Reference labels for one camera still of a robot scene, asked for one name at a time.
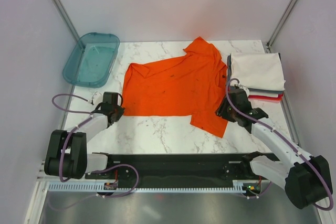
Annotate orange t shirt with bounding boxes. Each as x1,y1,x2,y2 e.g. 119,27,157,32
122,37,228,137

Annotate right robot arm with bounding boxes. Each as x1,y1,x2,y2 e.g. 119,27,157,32
216,87,334,211

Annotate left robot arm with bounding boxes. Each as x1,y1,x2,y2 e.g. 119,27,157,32
44,92,124,183

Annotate white folded t shirt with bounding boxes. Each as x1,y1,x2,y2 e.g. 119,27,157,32
228,52,286,92

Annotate teal plastic bin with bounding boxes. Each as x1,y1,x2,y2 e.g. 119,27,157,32
62,33,120,88

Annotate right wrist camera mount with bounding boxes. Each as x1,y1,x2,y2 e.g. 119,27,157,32
230,84,250,96

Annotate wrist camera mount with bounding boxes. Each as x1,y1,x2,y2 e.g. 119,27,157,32
89,92,103,105
230,84,250,96

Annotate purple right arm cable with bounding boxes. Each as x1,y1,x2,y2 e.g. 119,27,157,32
225,78,334,211

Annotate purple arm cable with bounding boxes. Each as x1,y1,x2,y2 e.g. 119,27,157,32
51,93,95,183
225,78,334,211

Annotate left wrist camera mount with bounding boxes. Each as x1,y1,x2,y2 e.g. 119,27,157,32
89,92,103,105

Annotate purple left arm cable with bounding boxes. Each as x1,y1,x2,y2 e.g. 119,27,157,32
51,93,95,183

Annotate right aluminium side rail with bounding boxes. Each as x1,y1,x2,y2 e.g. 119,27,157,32
264,47,305,156

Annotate right aluminium frame post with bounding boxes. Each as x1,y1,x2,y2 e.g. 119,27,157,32
264,0,299,51

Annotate aluminium frame post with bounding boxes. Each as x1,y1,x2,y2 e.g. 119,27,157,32
52,0,80,42
264,0,299,51

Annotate white slotted cable duct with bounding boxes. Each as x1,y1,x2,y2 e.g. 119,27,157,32
47,180,261,194

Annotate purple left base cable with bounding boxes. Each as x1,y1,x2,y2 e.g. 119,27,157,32
48,165,139,212

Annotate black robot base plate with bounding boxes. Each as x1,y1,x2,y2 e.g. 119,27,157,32
83,152,271,189

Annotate front aluminium cross rail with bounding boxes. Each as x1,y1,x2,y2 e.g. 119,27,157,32
37,160,54,181

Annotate left aluminium frame post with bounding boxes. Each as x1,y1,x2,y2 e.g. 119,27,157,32
52,0,80,42

